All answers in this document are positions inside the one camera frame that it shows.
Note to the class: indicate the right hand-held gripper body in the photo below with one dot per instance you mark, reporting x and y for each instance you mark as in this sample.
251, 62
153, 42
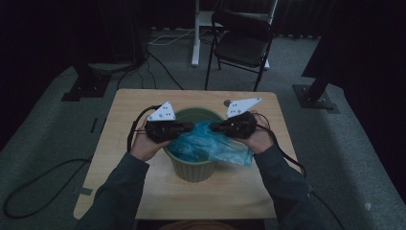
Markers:
242, 126

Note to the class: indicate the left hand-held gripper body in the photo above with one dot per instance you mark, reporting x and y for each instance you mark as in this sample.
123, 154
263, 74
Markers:
159, 131

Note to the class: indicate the blue plastic bag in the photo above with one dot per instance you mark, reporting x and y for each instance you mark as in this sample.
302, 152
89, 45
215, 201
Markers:
207, 147

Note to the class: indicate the green ribbed plastic bin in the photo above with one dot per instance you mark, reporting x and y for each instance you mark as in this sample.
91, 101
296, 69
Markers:
191, 172

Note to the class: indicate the person's right hand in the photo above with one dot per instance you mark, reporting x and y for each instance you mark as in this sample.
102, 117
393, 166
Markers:
260, 139

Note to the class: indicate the person's left hand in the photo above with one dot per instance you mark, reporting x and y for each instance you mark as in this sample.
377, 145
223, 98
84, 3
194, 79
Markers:
143, 147

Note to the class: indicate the black floor tape strips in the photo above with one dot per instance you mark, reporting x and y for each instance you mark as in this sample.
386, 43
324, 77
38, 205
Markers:
94, 125

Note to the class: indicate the black folding chair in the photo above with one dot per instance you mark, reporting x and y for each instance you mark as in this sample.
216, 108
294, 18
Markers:
242, 48

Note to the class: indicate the round grey stand base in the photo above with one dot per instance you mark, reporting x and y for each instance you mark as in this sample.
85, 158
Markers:
111, 66

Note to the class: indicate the black square stand base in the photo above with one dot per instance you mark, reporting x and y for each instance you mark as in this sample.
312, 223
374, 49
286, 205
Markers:
86, 87

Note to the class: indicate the green floor tape piece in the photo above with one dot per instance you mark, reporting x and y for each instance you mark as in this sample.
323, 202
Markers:
86, 191

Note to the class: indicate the black post with base plate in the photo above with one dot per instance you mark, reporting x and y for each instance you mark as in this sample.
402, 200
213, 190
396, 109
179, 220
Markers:
314, 96

